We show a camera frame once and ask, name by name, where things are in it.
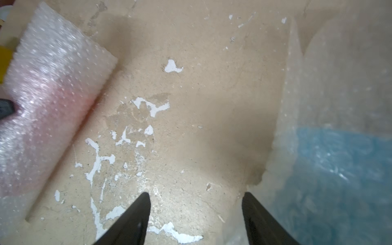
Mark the yellow tape roll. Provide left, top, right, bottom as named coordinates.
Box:
left=0, top=46, right=13, bottom=84

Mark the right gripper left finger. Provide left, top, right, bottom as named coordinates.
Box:
left=95, top=192, right=151, bottom=245

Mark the bubble wrapped blue glass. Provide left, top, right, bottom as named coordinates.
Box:
left=220, top=12, right=392, bottom=245

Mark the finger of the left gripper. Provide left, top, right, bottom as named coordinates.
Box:
left=0, top=99, right=15, bottom=119

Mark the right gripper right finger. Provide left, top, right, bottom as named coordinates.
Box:
left=242, top=192, right=299, bottom=245

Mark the bubble wrap of red glass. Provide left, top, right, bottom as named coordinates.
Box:
left=1, top=3, right=117, bottom=237

